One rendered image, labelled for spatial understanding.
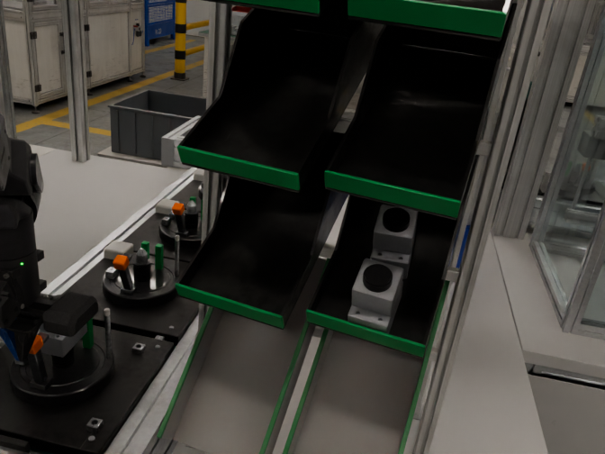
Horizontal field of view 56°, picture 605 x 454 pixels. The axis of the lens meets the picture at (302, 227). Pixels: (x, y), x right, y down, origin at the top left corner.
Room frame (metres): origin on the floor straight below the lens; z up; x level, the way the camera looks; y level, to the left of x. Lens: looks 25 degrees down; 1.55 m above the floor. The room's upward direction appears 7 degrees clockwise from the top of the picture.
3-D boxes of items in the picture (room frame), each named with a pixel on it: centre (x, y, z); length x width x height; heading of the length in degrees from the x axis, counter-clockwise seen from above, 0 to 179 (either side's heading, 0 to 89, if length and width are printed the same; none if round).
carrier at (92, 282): (0.90, 0.28, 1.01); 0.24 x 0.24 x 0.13; 82
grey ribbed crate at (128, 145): (2.76, 0.64, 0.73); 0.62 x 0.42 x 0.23; 82
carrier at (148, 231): (1.14, 0.25, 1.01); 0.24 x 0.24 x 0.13; 82
